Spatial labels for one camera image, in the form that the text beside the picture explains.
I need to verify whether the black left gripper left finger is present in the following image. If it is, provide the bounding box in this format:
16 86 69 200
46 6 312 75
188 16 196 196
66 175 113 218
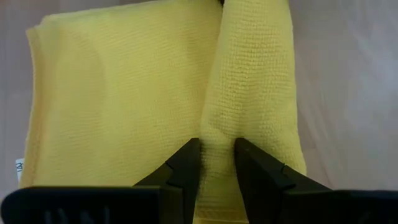
1 138 202 224

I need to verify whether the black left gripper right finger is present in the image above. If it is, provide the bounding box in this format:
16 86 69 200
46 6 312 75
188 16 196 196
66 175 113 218
233 138 398 224

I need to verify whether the yellow microfiber towel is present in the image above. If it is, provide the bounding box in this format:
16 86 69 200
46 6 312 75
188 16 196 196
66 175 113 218
15 0 308 224

